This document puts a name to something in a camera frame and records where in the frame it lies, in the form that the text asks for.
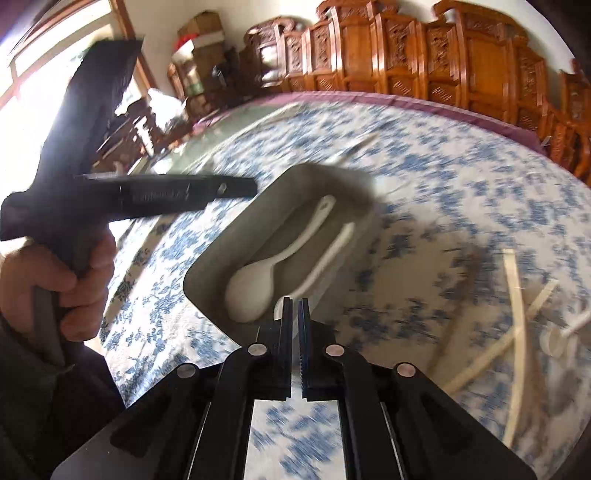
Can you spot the dark wooden chair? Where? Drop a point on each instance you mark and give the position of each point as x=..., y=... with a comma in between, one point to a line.
x=129, y=134

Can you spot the blue floral tablecloth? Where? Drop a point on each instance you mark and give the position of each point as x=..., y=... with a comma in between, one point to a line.
x=438, y=207

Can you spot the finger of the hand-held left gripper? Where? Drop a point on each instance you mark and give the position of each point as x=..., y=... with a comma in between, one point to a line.
x=184, y=191

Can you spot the person's left forearm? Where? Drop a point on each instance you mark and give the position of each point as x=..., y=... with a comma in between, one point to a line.
x=46, y=406

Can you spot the slim white ceramic spoon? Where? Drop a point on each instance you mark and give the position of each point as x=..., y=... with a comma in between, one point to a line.
x=332, y=251

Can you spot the carved wooden sofa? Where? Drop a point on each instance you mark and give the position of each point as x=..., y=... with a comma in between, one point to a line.
x=485, y=60

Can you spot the brown cardboard box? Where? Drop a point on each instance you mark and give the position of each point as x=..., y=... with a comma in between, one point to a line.
x=201, y=25
x=214, y=64

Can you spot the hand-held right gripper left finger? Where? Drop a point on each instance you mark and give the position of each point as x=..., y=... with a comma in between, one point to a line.
x=287, y=323

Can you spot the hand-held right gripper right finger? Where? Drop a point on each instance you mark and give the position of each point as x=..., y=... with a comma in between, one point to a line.
x=304, y=323

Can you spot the person's left hand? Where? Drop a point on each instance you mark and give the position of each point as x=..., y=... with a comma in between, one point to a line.
x=87, y=295

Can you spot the metal tray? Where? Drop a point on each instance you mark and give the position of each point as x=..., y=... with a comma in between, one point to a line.
x=258, y=221

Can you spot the wooden window frame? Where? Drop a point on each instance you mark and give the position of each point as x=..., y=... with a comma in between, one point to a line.
x=134, y=37

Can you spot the large white ceramic spoon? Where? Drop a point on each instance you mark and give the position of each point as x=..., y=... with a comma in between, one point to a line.
x=249, y=290

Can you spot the bamboo chopstick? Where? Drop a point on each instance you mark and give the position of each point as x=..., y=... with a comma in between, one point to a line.
x=498, y=344
x=521, y=314

